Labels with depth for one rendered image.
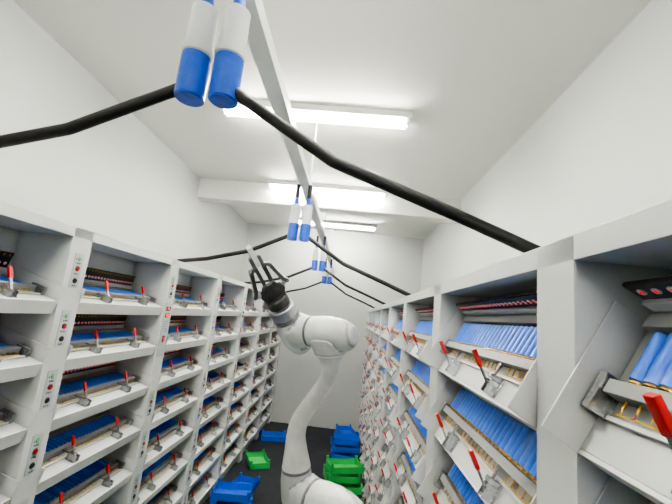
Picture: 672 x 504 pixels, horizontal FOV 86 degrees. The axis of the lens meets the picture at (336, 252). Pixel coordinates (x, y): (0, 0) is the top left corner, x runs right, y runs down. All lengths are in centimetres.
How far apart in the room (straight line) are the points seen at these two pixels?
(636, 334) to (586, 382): 9
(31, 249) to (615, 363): 163
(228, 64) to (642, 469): 89
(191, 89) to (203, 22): 16
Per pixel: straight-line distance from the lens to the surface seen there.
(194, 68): 88
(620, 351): 59
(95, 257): 198
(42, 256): 160
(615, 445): 55
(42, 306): 150
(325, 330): 115
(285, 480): 143
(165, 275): 214
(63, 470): 182
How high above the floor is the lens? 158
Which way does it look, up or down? 10 degrees up
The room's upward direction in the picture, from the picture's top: 6 degrees clockwise
